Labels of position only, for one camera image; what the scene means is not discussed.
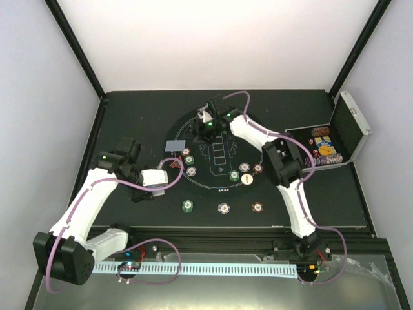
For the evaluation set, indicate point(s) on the blue card box in case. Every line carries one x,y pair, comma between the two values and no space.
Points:
322,140

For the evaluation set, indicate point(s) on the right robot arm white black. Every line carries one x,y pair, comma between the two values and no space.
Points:
282,163

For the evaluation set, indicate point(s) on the brown poker chip stack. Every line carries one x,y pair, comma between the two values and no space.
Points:
257,207

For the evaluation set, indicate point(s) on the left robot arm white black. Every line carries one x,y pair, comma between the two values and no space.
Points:
65,252

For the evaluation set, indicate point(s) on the brown chip row in case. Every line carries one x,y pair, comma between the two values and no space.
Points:
320,131

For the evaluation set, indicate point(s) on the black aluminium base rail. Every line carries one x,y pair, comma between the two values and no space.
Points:
223,241

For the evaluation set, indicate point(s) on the round black poker mat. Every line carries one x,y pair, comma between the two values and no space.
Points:
215,161

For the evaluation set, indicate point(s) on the blue playing card deck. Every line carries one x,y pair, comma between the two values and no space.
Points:
158,191

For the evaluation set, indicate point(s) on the white perforated strip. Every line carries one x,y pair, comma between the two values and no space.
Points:
199,269

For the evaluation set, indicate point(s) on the blue card seat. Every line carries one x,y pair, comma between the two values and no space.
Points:
175,145

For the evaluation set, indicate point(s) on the orange yellow card box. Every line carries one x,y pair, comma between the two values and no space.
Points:
326,150

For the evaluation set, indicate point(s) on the green poker chip stack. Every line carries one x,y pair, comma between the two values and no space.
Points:
187,206

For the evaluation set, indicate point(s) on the red triangular marker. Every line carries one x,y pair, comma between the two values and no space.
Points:
177,163

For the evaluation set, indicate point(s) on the red white chip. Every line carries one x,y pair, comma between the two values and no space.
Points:
258,168
185,152

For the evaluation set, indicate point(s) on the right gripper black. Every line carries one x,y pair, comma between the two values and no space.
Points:
198,128

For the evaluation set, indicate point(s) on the green chip mat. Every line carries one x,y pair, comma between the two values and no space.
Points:
234,175

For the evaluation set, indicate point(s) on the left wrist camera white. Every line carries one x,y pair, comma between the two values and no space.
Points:
154,177

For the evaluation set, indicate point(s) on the aluminium poker case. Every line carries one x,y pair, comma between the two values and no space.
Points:
349,131

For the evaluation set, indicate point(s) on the purple chip row in case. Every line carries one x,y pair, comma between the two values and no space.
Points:
324,160

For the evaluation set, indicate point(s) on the white dealer button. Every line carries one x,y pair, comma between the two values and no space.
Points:
247,179

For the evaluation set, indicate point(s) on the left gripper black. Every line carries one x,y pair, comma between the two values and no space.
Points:
140,196

